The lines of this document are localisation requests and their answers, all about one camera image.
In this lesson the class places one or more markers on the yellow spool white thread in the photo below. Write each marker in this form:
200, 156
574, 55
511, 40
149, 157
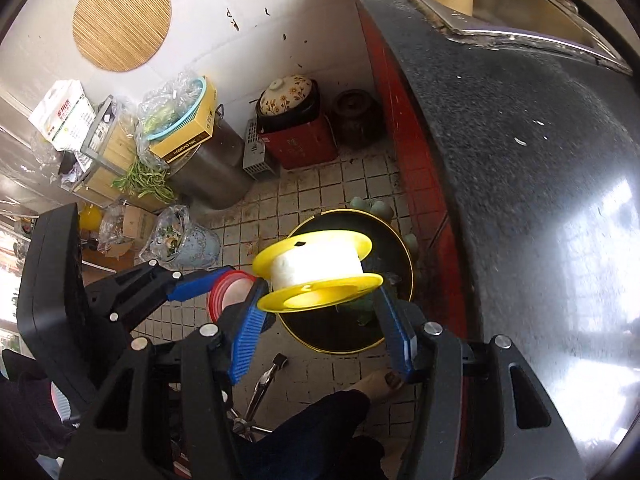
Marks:
315, 270

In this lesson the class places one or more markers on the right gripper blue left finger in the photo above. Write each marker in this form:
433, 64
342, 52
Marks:
242, 325

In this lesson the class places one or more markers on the floral bucket with waste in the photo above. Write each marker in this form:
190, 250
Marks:
181, 243

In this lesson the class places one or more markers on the teal basket with bag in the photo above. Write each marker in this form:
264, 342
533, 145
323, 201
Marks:
162, 109

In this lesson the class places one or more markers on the red jar lid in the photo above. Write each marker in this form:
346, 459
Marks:
232, 287

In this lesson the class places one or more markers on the green beans bunch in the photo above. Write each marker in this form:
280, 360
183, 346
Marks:
142, 180

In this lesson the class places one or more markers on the black trash bin yellow rim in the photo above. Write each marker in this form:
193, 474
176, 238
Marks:
338, 317

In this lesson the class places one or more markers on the yellow cardboard box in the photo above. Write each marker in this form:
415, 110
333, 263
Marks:
193, 128

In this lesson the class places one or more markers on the round bamboo mat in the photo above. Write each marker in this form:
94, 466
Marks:
120, 35

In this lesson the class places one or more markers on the grey perforated container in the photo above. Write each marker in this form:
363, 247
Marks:
257, 162

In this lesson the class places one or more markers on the floral ceramic pot lid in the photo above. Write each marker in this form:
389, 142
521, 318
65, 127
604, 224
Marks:
284, 94

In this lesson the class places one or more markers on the steel pot on floor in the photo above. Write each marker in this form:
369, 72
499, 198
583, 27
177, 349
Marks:
212, 173

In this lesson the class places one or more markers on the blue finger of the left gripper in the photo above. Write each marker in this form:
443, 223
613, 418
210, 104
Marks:
196, 283

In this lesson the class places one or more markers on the stainless steel sink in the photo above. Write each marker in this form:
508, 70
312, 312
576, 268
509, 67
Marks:
555, 26

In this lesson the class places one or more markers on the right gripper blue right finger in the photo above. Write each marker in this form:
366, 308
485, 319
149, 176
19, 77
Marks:
401, 323

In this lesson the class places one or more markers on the red box on floor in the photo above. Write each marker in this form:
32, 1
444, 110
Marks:
299, 146

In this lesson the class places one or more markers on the dark clay jar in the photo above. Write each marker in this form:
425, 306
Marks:
357, 119

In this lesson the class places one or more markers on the white carton box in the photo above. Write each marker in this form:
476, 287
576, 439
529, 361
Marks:
64, 115

